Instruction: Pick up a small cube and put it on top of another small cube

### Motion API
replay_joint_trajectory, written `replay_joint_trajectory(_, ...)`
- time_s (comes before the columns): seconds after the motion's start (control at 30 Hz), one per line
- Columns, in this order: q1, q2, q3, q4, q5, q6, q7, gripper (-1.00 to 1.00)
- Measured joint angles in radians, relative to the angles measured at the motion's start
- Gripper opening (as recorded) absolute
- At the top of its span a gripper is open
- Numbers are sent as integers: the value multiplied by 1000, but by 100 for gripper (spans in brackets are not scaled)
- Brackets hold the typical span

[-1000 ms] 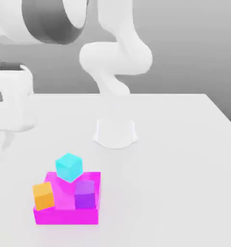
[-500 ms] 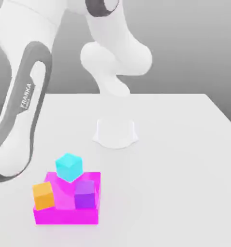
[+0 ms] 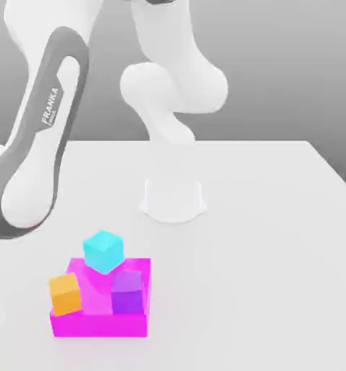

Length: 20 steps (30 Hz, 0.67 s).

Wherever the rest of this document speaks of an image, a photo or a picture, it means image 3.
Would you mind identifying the small cyan cube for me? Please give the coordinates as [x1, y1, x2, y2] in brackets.
[83, 229, 125, 275]

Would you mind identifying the small purple cube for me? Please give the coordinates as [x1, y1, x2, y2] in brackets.
[111, 270, 144, 315]

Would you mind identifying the small orange cube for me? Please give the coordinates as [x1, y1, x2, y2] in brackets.
[48, 272, 83, 317]

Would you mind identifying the large magenta box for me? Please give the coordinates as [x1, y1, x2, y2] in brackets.
[49, 257, 152, 338]

